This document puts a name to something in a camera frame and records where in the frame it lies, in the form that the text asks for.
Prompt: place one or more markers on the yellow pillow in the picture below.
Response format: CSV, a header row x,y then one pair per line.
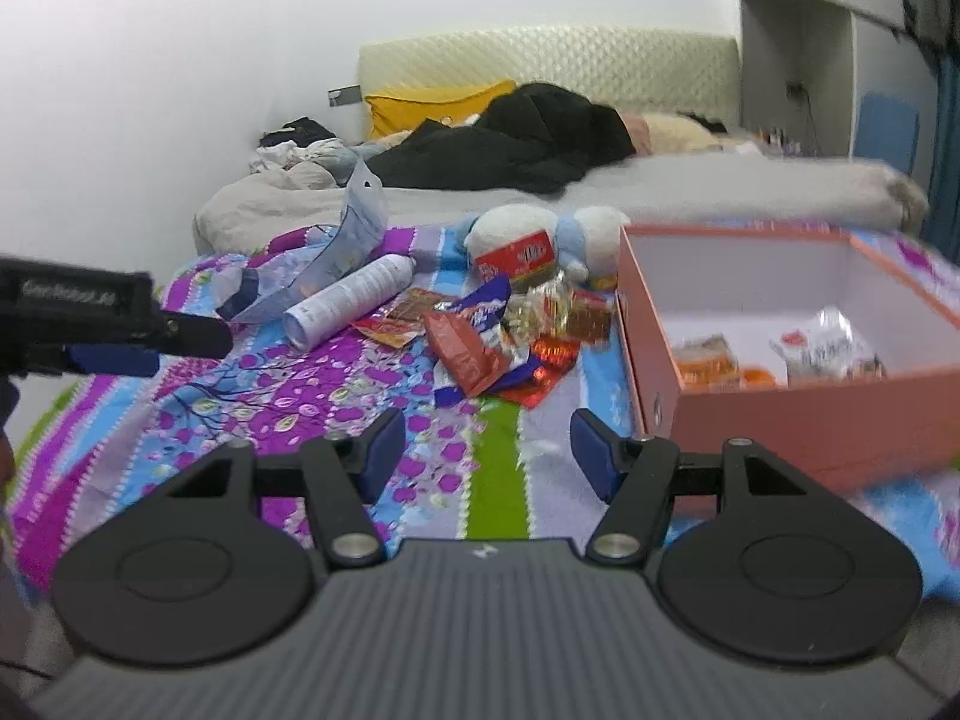
x,y
420,109

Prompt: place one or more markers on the light blue jeans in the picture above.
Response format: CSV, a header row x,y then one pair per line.
x,y
334,159

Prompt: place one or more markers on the dark wall switch plate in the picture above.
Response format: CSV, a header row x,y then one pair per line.
x,y
343,96

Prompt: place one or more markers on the beige fluffy pillow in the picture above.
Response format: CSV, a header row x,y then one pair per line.
x,y
675,131

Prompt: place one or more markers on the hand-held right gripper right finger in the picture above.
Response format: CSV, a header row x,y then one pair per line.
x,y
592,459

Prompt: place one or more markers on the brown rectangular snack packet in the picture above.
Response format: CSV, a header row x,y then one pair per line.
x,y
589,319

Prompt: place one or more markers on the small orange snack packet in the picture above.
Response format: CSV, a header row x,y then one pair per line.
x,y
759,377

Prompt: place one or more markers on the grey duvet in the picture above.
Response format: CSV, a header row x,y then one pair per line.
x,y
675,191

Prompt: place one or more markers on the white grey wardrobe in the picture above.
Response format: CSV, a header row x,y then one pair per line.
x,y
810,15

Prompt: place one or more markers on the group of small bottles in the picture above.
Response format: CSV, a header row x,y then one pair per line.
x,y
774,136

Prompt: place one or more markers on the clear packet of dark snacks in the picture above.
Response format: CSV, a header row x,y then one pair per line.
x,y
825,349

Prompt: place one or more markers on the blue white plastic pouch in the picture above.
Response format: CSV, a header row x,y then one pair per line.
x,y
352,232

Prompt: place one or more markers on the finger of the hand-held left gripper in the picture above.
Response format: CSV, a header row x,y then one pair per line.
x,y
199,337
112,361

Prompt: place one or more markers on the red label snack packet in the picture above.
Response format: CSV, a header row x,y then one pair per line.
x,y
517,255

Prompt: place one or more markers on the clear red-yellow candy packet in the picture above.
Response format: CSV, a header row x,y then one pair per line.
x,y
536,309

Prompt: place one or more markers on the purple floral printed bedsheet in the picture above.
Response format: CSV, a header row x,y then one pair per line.
x,y
300,397

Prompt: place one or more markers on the purple snack packet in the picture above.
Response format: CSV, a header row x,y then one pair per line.
x,y
480,307

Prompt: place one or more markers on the cream quilted headboard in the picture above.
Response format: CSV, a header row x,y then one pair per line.
x,y
600,67

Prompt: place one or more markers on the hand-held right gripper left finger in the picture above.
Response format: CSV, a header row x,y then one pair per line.
x,y
382,459

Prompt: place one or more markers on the pink cardboard box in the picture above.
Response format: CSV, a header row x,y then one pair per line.
x,y
750,427

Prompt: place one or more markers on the green brown snack packet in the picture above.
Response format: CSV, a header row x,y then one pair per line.
x,y
705,366

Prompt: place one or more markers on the pile of clothes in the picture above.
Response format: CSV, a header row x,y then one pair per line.
x,y
289,142

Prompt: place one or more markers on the white spray can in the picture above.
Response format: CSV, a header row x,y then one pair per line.
x,y
345,300

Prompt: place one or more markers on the small brown snack packet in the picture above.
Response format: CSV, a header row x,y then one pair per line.
x,y
414,307

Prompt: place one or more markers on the red-brown snack packet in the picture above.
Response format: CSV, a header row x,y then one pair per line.
x,y
465,360

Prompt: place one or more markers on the small red snack packet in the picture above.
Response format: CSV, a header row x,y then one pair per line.
x,y
386,331

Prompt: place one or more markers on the blue curtain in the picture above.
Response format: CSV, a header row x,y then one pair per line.
x,y
945,135

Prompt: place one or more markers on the black clothing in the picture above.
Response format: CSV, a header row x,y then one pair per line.
x,y
525,135

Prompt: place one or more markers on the blue rounded panel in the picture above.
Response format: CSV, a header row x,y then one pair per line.
x,y
886,129

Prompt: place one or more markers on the white and blue plush toy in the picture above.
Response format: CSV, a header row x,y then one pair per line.
x,y
510,225

